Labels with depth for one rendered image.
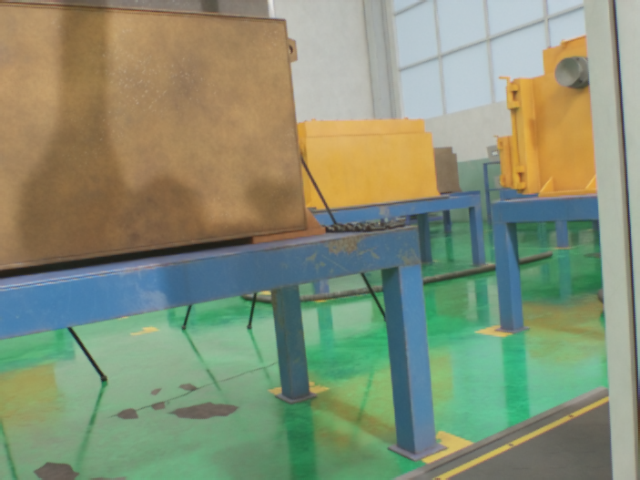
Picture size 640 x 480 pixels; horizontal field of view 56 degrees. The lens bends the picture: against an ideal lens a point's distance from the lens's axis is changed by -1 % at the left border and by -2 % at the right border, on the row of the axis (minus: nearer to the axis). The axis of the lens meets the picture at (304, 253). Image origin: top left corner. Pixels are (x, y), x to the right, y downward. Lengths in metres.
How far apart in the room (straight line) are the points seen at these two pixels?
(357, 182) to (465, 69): 7.92
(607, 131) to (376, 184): 4.53
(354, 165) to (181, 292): 3.78
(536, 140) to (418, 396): 1.86
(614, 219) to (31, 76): 1.22
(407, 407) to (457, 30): 11.53
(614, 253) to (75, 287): 0.97
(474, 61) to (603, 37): 11.90
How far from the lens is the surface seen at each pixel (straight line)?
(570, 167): 3.18
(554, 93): 3.23
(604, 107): 0.65
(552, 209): 2.88
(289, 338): 2.26
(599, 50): 0.66
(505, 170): 7.16
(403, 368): 1.71
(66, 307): 1.28
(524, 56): 11.82
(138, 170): 1.51
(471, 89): 12.56
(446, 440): 1.88
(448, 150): 9.63
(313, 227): 1.71
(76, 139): 1.48
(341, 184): 4.92
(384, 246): 1.60
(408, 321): 1.67
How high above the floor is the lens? 0.73
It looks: 5 degrees down
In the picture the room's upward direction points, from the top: 6 degrees counter-clockwise
